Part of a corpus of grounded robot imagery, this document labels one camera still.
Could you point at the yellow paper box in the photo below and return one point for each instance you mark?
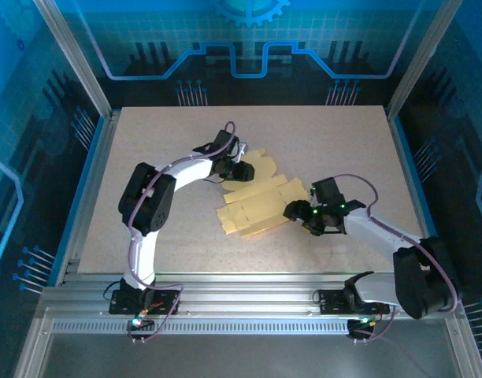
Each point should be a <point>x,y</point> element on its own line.
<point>256,204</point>

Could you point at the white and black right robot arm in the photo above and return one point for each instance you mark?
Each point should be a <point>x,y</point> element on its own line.
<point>363,230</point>

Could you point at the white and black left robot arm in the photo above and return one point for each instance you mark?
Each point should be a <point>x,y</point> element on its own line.
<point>142,256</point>

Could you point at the small LED controller board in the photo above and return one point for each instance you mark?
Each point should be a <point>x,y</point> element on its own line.
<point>138,323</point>
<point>363,323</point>

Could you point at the grey metal panel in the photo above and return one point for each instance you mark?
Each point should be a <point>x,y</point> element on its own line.
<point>245,354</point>

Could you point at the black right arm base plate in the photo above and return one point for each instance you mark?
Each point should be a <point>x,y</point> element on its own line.
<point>329,303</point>

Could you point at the aluminium side rail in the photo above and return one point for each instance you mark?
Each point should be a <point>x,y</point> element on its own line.
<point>90,197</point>
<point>411,189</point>

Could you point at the aluminium mounting rail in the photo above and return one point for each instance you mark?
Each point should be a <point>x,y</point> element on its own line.
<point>245,295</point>

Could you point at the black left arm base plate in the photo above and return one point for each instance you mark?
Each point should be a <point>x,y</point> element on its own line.
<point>119,307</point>

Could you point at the aluminium frame post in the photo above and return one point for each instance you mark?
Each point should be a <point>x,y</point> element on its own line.
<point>76,59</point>
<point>422,59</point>

